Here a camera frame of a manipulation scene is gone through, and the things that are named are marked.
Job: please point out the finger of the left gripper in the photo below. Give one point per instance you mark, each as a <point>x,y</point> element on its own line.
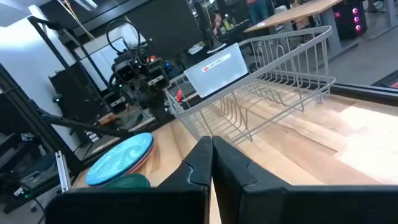
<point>115,102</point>
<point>158,79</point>

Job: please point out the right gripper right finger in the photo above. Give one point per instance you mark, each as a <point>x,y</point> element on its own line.
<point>248,199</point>

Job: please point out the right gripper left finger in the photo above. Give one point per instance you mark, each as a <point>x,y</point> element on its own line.
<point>186,193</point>

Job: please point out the red patterned plate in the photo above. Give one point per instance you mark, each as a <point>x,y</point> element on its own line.
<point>144,162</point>

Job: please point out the dark green plate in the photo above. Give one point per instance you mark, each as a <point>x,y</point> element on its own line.
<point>130,182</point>

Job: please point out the light blue geometric plate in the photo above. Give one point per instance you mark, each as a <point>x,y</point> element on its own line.
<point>118,160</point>

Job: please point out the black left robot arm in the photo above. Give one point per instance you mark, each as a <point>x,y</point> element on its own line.
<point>154,105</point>

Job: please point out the translucent plastic utensil caddy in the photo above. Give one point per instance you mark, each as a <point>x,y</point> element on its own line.
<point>217,71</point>

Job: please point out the person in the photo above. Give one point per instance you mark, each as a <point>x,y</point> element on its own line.
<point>217,23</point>
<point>258,12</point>

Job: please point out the silver aluminium bar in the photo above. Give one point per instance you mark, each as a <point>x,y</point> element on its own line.
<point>63,171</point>

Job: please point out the yellow green bottle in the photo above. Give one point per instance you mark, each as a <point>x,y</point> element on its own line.
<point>227,24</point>

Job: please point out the black computer case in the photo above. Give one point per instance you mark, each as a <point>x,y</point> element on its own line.
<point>31,183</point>

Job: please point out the wooden desk grey legs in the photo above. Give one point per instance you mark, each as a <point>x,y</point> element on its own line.
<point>295,12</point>

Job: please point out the computer tower pink lights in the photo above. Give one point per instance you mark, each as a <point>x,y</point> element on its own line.
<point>349,18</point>

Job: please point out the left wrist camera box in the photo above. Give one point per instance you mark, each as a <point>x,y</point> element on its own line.
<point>127,72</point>

